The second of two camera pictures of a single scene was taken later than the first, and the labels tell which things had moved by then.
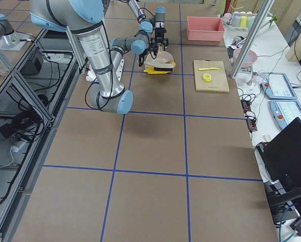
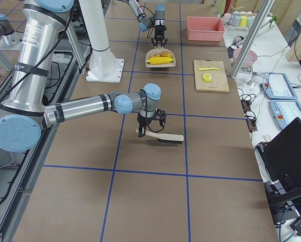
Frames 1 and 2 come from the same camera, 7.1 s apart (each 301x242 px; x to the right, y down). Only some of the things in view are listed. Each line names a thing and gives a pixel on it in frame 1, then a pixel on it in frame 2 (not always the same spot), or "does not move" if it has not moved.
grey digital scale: (246, 70) does not move
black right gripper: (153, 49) to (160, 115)
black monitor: (287, 160) does not move
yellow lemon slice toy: (206, 77) does not move
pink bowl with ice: (250, 59) does not move
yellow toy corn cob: (151, 70) to (158, 60)
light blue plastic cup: (236, 19) does not move
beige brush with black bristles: (160, 67) to (165, 138)
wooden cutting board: (210, 75) does not move
